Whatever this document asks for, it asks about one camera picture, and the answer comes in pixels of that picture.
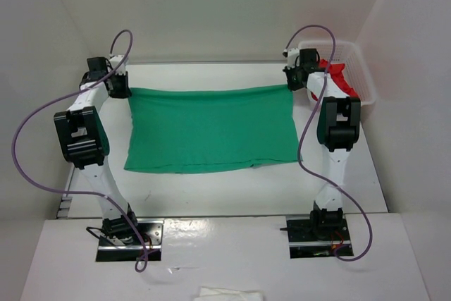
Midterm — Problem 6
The green tank top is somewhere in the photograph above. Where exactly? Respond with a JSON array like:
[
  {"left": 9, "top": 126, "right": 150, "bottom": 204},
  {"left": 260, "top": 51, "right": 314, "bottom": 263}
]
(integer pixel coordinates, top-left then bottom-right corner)
[{"left": 124, "top": 85, "right": 298, "bottom": 174}]

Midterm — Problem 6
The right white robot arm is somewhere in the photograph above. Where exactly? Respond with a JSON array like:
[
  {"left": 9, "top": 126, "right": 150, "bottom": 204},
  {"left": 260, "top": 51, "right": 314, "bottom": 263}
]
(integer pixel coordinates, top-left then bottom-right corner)
[{"left": 283, "top": 48, "right": 361, "bottom": 240}]

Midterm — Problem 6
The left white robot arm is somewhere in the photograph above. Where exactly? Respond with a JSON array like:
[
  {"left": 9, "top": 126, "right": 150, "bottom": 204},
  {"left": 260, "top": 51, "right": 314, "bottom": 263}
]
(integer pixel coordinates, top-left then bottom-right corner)
[{"left": 54, "top": 54, "right": 140, "bottom": 245}]

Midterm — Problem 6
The red tank top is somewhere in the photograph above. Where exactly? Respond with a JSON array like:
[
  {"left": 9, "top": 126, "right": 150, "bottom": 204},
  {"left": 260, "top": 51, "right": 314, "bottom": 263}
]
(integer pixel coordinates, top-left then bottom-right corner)
[{"left": 328, "top": 63, "right": 359, "bottom": 97}]

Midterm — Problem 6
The white plastic basket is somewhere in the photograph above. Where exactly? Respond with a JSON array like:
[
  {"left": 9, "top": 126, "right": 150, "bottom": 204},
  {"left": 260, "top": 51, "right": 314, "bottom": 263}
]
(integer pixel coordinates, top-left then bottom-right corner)
[{"left": 298, "top": 40, "right": 376, "bottom": 106}]

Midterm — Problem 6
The white crumpled cloth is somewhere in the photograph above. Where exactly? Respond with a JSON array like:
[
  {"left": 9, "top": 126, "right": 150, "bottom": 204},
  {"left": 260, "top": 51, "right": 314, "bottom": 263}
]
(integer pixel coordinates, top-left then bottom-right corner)
[{"left": 194, "top": 287, "right": 264, "bottom": 301}]

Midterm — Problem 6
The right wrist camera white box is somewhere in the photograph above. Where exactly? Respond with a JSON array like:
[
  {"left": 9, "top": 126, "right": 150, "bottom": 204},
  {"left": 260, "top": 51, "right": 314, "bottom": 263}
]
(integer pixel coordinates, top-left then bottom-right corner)
[{"left": 283, "top": 48, "right": 300, "bottom": 69}]

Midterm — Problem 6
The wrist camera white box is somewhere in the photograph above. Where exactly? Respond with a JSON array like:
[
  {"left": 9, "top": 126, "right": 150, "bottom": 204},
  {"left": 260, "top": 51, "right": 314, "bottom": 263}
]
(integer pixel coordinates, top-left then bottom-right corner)
[
  {"left": 283, "top": 48, "right": 300, "bottom": 69},
  {"left": 109, "top": 55, "right": 128, "bottom": 75}
]

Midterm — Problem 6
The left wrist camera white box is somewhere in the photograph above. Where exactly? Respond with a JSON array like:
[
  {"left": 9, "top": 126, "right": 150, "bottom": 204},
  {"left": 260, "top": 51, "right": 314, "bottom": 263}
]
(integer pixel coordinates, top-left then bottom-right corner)
[{"left": 109, "top": 55, "right": 128, "bottom": 75}]

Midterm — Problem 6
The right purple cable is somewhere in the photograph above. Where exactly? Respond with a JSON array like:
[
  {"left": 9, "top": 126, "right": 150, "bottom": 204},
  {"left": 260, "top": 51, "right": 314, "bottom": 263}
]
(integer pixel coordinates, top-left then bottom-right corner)
[{"left": 284, "top": 25, "right": 373, "bottom": 262}]

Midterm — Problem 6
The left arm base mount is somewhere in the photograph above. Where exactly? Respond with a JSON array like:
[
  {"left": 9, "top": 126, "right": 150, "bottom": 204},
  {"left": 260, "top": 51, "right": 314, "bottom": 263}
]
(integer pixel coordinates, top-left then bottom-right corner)
[{"left": 85, "top": 219, "right": 164, "bottom": 262}]

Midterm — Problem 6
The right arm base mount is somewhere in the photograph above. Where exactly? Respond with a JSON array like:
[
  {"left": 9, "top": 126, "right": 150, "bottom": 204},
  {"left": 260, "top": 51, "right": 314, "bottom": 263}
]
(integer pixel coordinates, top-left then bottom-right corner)
[{"left": 280, "top": 216, "right": 354, "bottom": 259}]

